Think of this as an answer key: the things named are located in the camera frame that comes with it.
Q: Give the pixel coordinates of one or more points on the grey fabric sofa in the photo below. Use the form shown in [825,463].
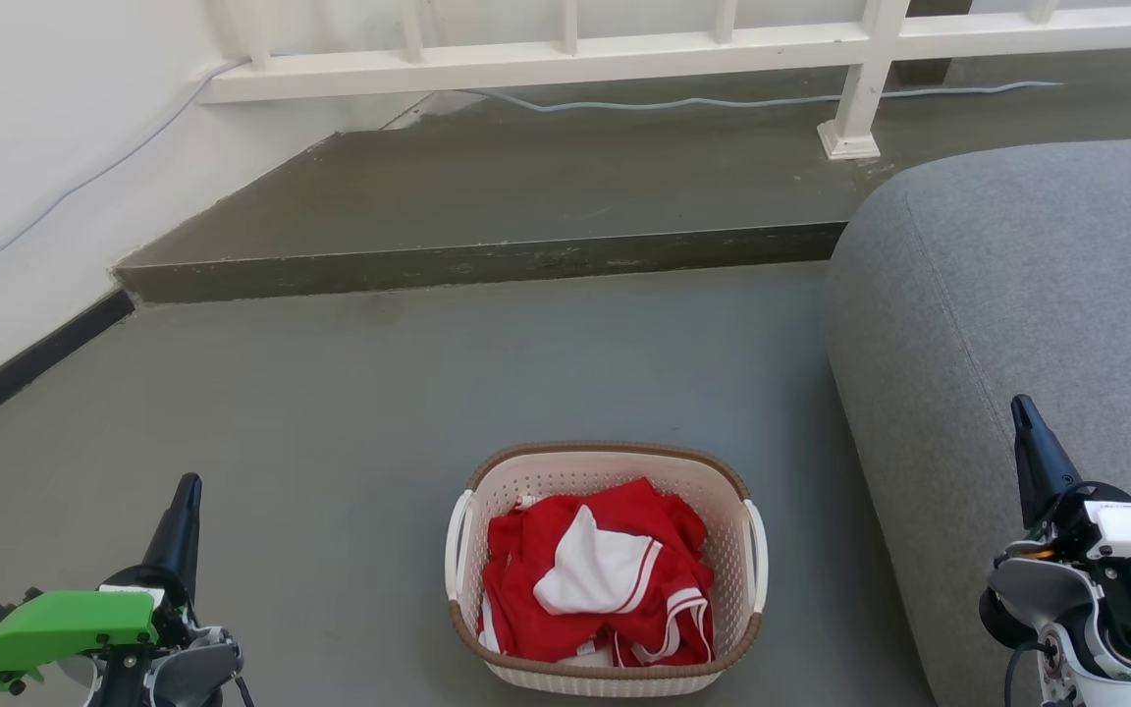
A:
[1017,295]

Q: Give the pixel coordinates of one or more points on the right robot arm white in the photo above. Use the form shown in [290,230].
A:
[1086,619]

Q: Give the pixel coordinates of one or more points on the white wooden railing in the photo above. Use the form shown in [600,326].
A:
[624,57]

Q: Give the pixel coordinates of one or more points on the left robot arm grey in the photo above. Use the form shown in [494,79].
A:
[183,673]

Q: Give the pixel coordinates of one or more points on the red and white garment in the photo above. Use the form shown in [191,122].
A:
[536,609]

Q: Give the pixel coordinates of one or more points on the black baseboard strip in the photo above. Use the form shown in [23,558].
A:
[26,368]

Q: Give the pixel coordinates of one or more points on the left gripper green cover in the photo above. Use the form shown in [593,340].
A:
[65,624]

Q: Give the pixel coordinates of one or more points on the cream plastic laundry basket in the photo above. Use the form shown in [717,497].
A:
[605,466]

